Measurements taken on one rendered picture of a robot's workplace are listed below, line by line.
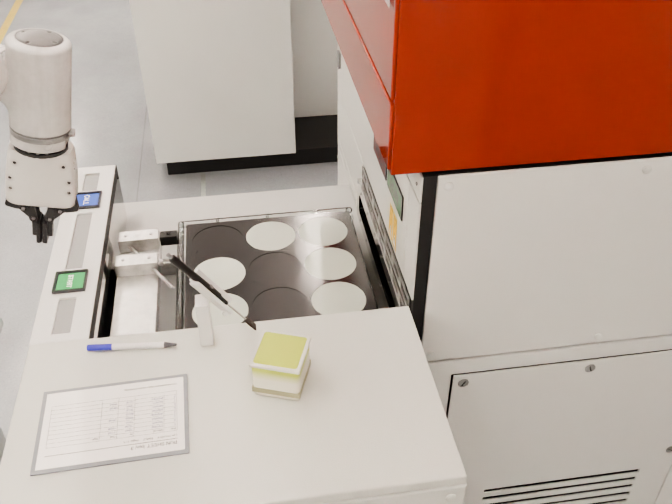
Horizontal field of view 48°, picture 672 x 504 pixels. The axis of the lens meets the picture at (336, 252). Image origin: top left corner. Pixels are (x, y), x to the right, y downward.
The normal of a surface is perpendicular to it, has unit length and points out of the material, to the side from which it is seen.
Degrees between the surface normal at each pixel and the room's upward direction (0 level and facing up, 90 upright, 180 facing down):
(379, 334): 0
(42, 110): 93
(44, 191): 94
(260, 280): 0
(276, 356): 0
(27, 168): 90
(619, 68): 90
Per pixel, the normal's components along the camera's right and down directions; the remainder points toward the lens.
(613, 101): 0.15, 0.61
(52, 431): 0.00, -0.79
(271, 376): -0.21, 0.60
